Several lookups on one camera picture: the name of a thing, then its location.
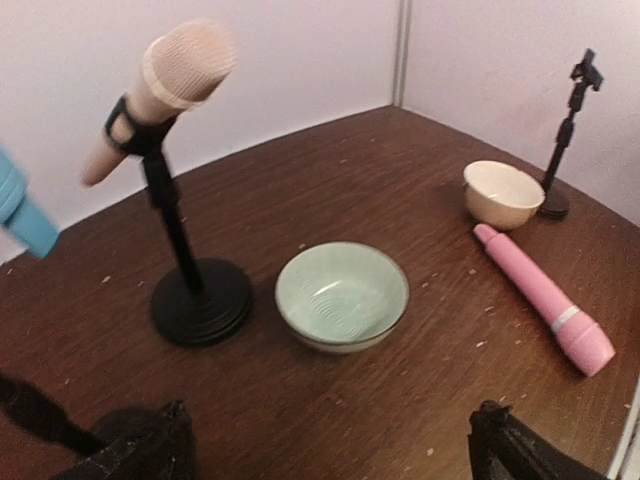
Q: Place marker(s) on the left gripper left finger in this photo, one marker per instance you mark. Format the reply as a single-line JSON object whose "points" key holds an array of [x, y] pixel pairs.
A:
{"points": [[140, 444]]}

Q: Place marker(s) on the light green ceramic bowl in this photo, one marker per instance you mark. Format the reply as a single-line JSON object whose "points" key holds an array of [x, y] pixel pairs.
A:
{"points": [[341, 297]]}

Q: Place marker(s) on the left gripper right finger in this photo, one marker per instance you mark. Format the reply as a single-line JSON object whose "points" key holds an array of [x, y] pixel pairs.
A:
{"points": [[503, 447]]}

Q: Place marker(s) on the cream toy microphone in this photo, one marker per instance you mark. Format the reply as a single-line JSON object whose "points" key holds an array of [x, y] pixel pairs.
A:
{"points": [[179, 72]]}

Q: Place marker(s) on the blue toy microphone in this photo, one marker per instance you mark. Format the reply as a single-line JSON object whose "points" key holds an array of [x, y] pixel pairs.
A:
{"points": [[21, 217]]}

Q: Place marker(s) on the white ceramic bowl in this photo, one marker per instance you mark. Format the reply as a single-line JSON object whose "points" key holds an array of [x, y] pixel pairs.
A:
{"points": [[501, 195]]}

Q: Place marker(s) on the right aluminium frame post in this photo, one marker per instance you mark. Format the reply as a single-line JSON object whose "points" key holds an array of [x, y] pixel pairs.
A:
{"points": [[402, 42]]}

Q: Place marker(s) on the pink toy microphone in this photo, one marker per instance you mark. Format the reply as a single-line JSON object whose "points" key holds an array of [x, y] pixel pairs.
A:
{"points": [[580, 337]]}

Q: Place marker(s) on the black microphone stand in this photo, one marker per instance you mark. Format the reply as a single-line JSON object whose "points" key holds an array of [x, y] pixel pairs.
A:
{"points": [[584, 75], [203, 301]]}

